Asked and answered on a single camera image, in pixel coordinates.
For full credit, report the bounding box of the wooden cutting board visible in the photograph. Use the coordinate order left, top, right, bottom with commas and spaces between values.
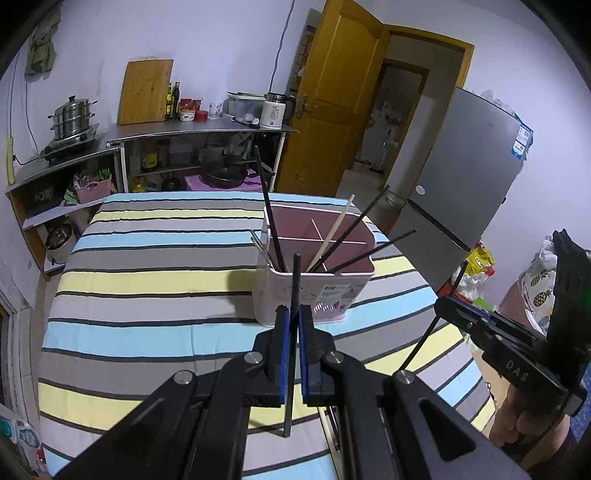
117, 59, 175, 126

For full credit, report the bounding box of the clear plastic container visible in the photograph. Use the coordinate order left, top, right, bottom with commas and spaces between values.
225, 91, 269, 122

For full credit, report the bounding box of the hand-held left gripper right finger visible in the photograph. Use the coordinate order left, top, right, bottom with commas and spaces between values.
299, 304, 532, 480

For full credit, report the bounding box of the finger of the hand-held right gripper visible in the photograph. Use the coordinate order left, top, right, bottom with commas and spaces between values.
434, 298, 583, 417
450, 296, 551, 354

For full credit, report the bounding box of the yellow wooden door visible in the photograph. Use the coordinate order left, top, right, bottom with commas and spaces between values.
276, 0, 385, 197

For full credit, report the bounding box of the white green package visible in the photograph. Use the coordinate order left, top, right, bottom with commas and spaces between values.
0, 405, 48, 472

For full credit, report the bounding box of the stainless steel steamer pot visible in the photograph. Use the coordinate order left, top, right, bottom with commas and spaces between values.
47, 95, 99, 140

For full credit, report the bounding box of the low steel stove shelf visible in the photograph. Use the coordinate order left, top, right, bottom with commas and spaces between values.
6, 147, 123, 278

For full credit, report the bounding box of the person's bare torso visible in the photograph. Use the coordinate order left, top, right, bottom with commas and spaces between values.
488, 382, 573, 468

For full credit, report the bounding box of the black chopstick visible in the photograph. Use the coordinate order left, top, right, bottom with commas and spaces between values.
324, 229, 418, 275
400, 261, 467, 373
318, 185, 391, 272
327, 408, 345, 480
283, 252, 302, 438
253, 145, 284, 273

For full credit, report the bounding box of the yellow plastic bag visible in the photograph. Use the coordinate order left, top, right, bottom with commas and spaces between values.
465, 246, 496, 278

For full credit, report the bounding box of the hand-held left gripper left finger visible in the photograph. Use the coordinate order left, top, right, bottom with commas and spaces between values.
53, 305, 291, 480

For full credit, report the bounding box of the pineapple print bag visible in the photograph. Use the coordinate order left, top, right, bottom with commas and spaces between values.
519, 264, 556, 322

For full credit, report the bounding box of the grey refrigerator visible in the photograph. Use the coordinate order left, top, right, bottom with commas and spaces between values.
385, 87, 537, 288

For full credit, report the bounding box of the steel kitchen counter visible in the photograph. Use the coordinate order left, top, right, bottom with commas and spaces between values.
105, 116, 301, 195

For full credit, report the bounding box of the white plastic bag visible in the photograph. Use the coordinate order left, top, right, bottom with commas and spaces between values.
455, 271, 491, 302

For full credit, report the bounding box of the black frying pan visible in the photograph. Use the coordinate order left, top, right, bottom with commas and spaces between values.
200, 161, 250, 188

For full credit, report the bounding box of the beige wooden chopstick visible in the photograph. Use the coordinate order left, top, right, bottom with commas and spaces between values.
307, 194, 356, 273
317, 407, 339, 480

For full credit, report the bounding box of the pink plastic utensil basket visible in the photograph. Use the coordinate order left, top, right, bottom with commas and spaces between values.
252, 205, 376, 328

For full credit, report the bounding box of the small pink shelf basket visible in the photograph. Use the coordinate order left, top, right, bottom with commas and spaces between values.
74, 177, 114, 205

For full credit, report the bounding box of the white electric kettle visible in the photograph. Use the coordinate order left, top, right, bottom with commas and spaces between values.
260, 92, 297, 130

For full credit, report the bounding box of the rice cooker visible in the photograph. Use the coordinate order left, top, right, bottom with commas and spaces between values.
44, 223, 79, 265

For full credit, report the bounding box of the gas stove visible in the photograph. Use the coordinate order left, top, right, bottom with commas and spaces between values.
39, 124, 102, 163

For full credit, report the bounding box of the green hanging cloth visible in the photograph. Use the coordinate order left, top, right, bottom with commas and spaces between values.
24, 6, 64, 77

